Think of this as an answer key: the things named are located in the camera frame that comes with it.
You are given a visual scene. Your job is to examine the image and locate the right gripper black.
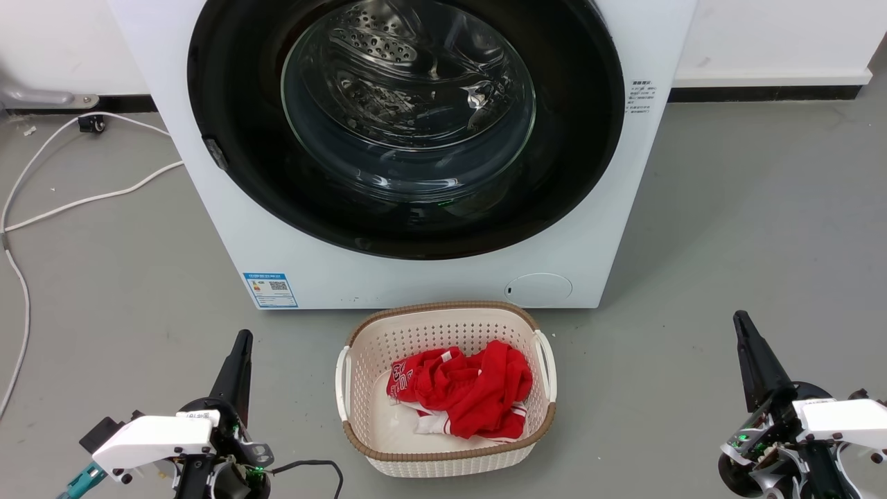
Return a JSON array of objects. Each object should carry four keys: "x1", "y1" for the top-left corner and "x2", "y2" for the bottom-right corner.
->
[{"x1": 719, "y1": 312, "x2": 850, "y2": 499}]

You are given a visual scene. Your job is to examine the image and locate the round white filter cover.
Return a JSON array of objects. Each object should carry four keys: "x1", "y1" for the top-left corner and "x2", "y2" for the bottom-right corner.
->
[{"x1": 504, "y1": 272, "x2": 573, "y2": 304}]

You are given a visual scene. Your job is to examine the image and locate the red jersey garment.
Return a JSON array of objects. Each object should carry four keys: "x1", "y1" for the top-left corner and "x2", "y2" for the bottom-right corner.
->
[{"x1": 386, "y1": 340, "x2": 534, "y2": 441}]

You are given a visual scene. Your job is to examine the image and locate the white front-load washing machine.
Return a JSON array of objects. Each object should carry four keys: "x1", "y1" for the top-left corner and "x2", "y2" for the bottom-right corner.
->
[{"x1": 107, "y1": 0, "x2": 697, "y2": 310}]

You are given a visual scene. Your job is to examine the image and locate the teal cable connector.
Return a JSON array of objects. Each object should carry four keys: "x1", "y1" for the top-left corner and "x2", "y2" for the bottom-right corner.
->
[{"x1": 59, "y1": 463, "x2": 108, "y2": 499}]

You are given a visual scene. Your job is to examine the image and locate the thin white power cable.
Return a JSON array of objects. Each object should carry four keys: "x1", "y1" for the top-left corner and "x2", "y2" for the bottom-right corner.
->
[{"x1": 0, "y1": 111, "x2": 174, "y2": 420}]

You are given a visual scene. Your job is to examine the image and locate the blue energy label sticker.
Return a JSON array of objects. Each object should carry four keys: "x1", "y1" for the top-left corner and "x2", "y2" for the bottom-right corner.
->
[{"x1": 244, "y1": 272, "x2": 299, "y2": 309}]

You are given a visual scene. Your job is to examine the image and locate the cream perforated laundry basket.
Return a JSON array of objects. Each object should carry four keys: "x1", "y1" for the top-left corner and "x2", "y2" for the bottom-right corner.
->
[{"x1": 335, "y1": 300, "x2": 557, "y2": 479}]

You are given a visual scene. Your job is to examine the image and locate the black-rimmed glass washer door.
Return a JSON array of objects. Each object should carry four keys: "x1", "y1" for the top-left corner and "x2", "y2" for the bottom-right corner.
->
[{"x1": 187, "y1": 0, "x2": 626, "y2": 261}]

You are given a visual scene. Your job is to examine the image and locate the grey metal floor bracket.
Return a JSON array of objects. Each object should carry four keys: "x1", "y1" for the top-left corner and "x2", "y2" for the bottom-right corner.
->
[{"x1": 0, "y1": 66, "x2": 99, "y2": 110}]

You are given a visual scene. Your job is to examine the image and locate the perforated steel washer drum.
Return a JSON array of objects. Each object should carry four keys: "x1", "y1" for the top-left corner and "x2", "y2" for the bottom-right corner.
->
[{"x1": 284, "y1": 0, "x2": 538, "y2": 150}]

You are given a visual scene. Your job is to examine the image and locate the thick white hose cable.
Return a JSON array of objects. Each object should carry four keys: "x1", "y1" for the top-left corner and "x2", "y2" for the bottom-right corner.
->
[{"x1": 3, "y1": 161, "x2": 185, "y2": 233}]

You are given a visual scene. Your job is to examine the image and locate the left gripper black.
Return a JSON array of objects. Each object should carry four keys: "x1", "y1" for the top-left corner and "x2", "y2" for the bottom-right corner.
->
[{"x1": 175, "y1": 331, "x2": 274, "y2": 499}]

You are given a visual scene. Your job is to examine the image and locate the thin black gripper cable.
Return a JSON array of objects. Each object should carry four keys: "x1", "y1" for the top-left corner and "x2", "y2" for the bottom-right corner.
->
[{"x1": 269, "y1": 459, "x2": 345, "y2": 499}]

